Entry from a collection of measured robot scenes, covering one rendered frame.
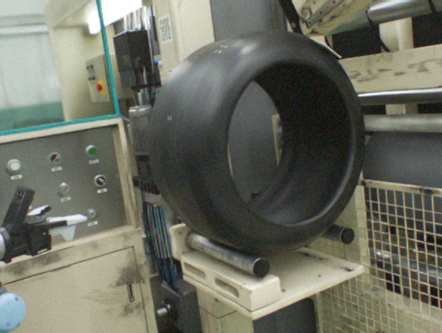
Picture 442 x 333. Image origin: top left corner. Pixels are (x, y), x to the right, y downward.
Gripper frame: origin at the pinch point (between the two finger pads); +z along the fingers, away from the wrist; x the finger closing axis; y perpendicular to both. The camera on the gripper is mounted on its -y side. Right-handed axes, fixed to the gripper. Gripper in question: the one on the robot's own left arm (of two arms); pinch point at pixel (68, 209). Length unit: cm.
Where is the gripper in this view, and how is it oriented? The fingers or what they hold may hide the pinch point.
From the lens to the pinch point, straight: 137.1
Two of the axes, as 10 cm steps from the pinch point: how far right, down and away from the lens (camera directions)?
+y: 0.2, 9.7, 2.5
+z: 5.9, -2.1, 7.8
